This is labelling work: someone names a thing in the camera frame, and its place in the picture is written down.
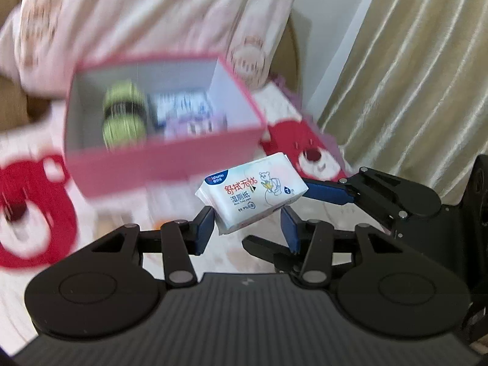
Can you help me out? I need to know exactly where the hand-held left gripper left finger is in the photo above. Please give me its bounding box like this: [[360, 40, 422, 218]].
[[82, 206, 215, 287]]

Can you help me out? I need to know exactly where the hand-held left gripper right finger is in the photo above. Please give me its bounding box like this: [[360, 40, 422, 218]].
[[279, 205, 408, 288]]

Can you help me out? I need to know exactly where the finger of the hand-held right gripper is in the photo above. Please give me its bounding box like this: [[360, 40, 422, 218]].
[[303, 167, 442, 221], [242, 236, 304, 276]]

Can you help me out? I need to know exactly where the white wet wipes pack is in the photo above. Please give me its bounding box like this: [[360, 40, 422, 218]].
[[195, 152, 309, 236]]

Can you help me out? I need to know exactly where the pink cardboard box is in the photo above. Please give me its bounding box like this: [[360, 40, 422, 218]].
[[63, 51, 269, 199]]

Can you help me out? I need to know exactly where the blue wet wipes pack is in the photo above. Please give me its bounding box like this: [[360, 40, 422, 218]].
[[147, 89, 214, 130]]

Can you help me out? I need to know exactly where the beige curtain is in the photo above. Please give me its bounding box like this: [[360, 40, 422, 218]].
[[316, 0, 488, 206]]

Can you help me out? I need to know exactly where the beige bed headboard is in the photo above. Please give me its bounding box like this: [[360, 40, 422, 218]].
[[267, 11, 303, 92]]

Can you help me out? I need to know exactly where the red bear printed blanket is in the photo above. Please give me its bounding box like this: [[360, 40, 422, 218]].
[[0, 80, 349, 353]]

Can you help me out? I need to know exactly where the pink printed pillow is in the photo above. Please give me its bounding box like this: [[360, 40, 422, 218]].
[[0, 0, 306, 98]]

